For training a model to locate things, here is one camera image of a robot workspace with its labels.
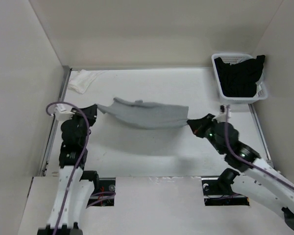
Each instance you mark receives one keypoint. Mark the grey tank top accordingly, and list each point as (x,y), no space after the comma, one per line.
(147,115)

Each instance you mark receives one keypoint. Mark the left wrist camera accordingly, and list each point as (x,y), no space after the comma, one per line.
(61,113)

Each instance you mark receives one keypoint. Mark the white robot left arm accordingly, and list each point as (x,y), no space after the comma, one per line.
(75,184)

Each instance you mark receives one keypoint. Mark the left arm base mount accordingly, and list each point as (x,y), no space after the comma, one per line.
(104,193)

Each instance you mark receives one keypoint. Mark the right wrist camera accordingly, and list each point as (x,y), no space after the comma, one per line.
(224,111)

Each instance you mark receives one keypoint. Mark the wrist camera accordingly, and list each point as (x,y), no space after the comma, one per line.
(61,113)
(224,111)

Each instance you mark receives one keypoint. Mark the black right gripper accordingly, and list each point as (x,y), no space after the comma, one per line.
(198,125)

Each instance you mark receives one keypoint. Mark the white folded cloth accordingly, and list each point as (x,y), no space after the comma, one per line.
(82,80)

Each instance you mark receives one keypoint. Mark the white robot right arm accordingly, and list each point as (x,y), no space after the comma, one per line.
(248,174)

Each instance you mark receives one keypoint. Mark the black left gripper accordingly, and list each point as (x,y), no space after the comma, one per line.
(91,111)

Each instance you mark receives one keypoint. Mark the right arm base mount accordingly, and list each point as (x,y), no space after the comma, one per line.
(216,193)

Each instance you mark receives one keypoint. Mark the black tank top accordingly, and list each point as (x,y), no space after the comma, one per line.
(240,80)

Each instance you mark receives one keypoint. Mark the white plastic basket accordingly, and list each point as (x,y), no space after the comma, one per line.
(234,58)

